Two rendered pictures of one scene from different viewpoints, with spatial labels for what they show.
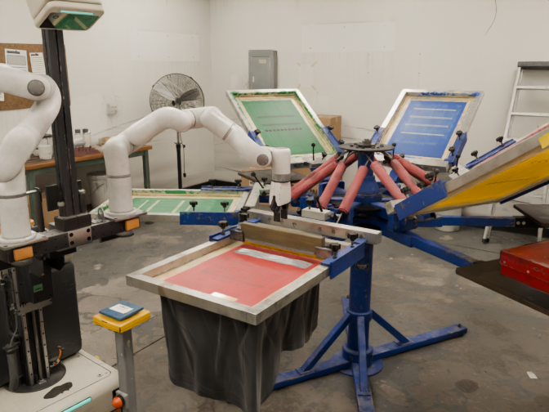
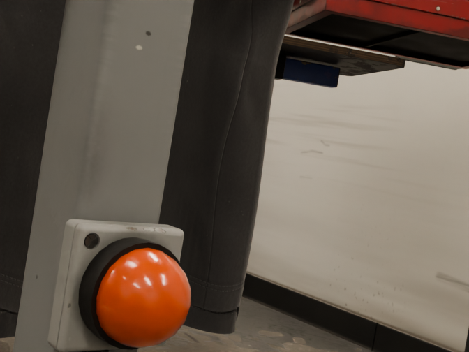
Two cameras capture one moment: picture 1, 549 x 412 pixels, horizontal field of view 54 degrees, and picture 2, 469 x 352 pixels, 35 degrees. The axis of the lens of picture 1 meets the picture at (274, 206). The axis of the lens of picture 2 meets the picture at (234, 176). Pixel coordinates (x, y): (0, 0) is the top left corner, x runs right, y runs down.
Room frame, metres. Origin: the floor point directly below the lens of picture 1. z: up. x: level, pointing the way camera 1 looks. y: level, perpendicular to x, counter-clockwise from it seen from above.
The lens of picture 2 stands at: (1.46, 0.78, 0.72)
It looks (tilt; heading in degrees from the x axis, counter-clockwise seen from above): 3 degrees down; 286
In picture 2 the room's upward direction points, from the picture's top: 9 degrees clockwise
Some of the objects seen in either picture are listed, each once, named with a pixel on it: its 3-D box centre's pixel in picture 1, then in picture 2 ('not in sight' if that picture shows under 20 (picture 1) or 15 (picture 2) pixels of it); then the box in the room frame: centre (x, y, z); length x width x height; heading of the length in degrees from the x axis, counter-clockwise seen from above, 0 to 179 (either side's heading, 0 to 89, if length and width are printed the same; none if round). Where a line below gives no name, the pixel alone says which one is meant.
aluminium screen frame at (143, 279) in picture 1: (253, 263); not in sight; (2.00, 0.08, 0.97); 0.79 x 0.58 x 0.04; 147
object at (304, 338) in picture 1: (289, 336); not in sight; (1.84, -0.06, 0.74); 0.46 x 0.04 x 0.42; 147
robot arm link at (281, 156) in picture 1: (272, 159); not in sight; (2.18, 0.01, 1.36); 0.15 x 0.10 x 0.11; 91
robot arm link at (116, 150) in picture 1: (118, 156); not in sight; (2.17, 0.64, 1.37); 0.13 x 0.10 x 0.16; 1
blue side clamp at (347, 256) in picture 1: (343, 258); not in sight; (2.05, -0.28, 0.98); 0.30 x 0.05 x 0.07; 147
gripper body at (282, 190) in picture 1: (280, 190); not in sight; (2.17, -0.03, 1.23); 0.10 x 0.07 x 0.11; 146
